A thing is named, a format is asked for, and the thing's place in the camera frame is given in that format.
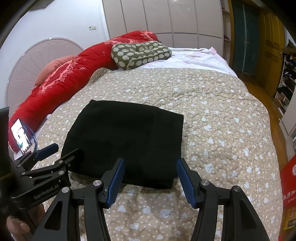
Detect black pants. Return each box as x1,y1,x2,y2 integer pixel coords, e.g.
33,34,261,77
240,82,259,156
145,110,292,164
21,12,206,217
62,100,184,189

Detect person's left hand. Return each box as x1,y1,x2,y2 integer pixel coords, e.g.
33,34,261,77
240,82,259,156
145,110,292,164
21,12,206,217
6,203,45,240

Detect smartphone with lit screen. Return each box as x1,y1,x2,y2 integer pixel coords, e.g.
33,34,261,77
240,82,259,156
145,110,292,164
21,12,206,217
11,119,32,154

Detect red cardboard box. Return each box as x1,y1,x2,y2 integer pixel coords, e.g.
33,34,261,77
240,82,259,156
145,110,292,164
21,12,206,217
278,156,295,240

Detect round white headboard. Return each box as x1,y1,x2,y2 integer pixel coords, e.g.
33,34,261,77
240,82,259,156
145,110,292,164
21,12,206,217
6,38,83,117

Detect beige dotted quilt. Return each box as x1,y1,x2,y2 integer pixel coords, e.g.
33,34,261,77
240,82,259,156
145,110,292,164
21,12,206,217
37,68,283,240

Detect pink pillow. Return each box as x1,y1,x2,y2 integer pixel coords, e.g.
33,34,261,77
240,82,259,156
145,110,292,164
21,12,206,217
35,55,75,86

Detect red floral comforter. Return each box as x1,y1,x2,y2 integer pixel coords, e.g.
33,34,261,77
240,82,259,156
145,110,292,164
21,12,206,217
8,30,160,155

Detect olive patterned cushion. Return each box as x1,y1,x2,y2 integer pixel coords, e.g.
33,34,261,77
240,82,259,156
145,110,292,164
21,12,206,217
111,41,172,70

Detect shoe rack shelf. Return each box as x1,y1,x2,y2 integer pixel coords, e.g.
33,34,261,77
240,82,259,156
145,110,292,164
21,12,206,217
273,39,295,121

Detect wooden door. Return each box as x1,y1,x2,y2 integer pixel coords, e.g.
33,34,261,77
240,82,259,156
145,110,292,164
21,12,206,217
255,9,285,97

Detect white wardrobe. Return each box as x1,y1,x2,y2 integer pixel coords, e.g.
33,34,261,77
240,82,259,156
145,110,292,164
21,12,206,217
102,0,232,62

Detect blue lanyard cord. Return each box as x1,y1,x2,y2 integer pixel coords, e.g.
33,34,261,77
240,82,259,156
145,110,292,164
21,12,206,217
21,122,38,151

